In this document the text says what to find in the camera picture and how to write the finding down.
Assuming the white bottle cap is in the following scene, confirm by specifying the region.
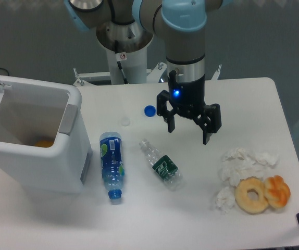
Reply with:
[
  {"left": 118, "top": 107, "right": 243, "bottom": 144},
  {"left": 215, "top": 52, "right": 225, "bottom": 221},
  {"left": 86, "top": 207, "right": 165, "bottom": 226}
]
[{"left": 120, "top": 117, "right": 130, "bottom": 127}]

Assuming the white trash bin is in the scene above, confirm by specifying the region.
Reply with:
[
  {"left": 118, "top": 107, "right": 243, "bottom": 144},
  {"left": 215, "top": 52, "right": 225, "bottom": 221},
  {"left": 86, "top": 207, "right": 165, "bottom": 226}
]
[{"left": 0, "top": 76, "right": 92, "bottom": 193}]

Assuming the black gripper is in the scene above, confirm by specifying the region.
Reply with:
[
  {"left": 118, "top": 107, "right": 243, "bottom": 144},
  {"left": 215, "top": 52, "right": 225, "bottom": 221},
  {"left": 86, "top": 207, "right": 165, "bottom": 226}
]
[{"left": 156, "top": 70, "right": 222, "bottom": 145}]

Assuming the orange glazed bread roll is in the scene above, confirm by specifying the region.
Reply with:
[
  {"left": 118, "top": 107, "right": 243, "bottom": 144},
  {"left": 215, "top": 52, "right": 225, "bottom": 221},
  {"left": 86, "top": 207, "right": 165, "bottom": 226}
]
[{"left": 264, "top": 175, "right": 291, "bottom": 209}]

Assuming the plain ring doughnut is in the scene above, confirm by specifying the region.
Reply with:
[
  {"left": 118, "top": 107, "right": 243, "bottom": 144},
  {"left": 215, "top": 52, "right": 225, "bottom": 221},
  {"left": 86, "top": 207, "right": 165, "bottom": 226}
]
[{"left": 234, "top": 177, "right": 269, "bottom": 214}]

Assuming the crumpled white tissue upper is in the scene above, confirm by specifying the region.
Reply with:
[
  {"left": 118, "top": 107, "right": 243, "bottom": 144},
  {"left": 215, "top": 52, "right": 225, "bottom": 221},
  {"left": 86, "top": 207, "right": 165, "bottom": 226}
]
[{"left": 219, "top": 147, "right": 279, "bottom": 187}]

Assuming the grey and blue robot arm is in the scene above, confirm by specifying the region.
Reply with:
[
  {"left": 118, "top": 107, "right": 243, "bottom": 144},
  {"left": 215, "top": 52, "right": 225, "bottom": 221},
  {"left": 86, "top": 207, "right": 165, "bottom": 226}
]
[{"left": 65, "top": 1, "right": 227, "bottom": 144}]

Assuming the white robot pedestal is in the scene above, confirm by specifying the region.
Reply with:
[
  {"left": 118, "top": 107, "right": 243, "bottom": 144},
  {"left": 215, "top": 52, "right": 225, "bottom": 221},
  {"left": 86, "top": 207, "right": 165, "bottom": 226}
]
[{"left": 96, "top": 21, "right": 153, "bottom": 83}]

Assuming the crumpled white tissue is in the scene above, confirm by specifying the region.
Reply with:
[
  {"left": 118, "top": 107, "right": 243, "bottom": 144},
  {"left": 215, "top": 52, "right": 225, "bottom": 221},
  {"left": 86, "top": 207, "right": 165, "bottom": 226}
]
[
  {"left": 219, "top": 147, "right": 279, "bottom": 187},
  {"left": 215, "top": 186, "right": 235, "bottom": 214}
]

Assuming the black cable on pedestal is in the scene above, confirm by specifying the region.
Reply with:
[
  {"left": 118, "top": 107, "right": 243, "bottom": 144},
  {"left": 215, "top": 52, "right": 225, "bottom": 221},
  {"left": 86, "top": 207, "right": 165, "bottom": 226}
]
[{"left": 114, "top": 40, "right": 129, "bottom": 84}]

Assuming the blue label plastic bottle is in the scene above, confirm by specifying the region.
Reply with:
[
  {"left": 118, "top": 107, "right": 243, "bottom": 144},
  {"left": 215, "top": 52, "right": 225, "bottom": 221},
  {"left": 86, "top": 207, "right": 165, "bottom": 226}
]
[{"left": 99, "top": 132, "right": 125, "bottom": 205}]

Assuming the crumpled white tissue lower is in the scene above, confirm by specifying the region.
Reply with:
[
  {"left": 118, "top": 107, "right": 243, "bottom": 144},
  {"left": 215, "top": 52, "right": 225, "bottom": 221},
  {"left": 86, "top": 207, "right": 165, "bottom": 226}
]
[{"left": 215, "top": 186, "right": 235, "bottom": 214}]

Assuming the orange item inside bin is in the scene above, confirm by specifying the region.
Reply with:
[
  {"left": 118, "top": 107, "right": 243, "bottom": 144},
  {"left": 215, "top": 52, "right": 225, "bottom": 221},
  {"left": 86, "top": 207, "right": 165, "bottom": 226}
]
[{"left": 34, "top": 140, "right": 54, "bottom": 148}]

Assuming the white metal base frame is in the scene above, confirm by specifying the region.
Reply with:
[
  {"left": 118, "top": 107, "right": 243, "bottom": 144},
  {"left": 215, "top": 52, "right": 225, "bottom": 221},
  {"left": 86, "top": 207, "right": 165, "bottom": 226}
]
[{"left": 72, "top": 62, "right": 223, "bottom": 86}]

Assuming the green label plastic bottle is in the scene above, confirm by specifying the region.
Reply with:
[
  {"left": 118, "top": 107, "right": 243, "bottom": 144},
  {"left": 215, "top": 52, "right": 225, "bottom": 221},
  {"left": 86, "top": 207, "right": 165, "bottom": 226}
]
[{"left": 139, "top": 139, "right": 183, "bottom": 191}]

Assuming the blue bottle cap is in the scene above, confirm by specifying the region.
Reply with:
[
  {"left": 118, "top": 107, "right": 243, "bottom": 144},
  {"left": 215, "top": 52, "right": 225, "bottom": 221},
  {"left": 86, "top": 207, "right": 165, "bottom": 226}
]
[{"left": 144, "top": 105, "right": 156, "bottom": 117}]

